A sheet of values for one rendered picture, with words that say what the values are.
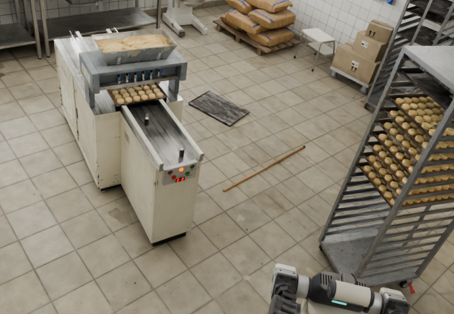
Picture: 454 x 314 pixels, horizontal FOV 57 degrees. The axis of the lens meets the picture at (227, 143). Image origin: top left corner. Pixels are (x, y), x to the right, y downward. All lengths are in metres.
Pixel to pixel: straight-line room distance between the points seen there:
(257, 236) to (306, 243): 0.41
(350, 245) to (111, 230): 1.90
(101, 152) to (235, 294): 1.48
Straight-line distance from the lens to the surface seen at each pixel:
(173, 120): 3.08
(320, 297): 1.83
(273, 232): 3.63
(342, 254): 3.49
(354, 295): 1.70
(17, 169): 4.11
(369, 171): 2.97
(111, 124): 3.29
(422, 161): 2.50
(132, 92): 3.31
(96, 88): 3.08
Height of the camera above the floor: 2.67
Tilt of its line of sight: 37 degrees down
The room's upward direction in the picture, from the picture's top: 11 degrees clockwise
